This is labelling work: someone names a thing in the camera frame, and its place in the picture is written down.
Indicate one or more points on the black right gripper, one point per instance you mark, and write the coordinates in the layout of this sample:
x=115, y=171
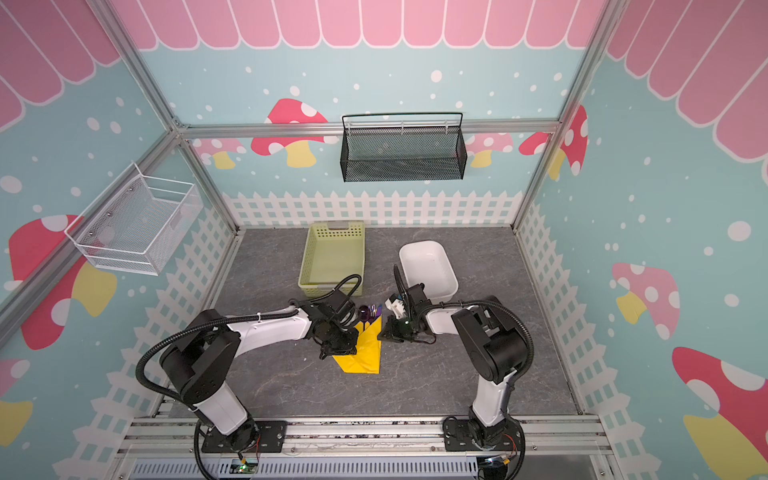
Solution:
x=395, y=332

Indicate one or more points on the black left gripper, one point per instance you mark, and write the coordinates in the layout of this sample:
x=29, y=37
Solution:
x=347, y=349

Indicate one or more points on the purple spoon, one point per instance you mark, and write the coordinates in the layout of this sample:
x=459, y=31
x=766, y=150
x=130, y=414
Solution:
x=364, y=314

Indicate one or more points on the yellow paper napkin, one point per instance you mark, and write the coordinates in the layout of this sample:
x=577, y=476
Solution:
x=369, y=349

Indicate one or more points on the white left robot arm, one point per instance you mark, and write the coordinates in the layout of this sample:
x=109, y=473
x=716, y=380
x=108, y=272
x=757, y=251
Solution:
x=199, y=362

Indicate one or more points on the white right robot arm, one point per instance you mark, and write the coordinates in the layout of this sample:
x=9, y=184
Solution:
x=496, y=341

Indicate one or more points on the white plastic tub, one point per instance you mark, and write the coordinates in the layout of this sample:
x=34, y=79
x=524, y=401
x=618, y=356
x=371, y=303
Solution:
x=426, y=262

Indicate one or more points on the green perforated plastic basket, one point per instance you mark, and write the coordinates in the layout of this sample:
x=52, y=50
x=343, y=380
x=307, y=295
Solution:
x=333, y=251

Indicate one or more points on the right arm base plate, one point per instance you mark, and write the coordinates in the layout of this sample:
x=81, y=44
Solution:
x=465, y=434

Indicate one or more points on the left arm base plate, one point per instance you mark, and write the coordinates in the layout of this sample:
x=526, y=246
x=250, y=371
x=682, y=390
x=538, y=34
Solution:
x=254, y=436

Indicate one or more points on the black mesh wall basket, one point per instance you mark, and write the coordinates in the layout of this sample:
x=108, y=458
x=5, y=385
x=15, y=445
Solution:
x=400, y=147

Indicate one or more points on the white wire wall basket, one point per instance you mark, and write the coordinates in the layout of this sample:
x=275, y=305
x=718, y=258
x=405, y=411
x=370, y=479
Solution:
x=137, y=225

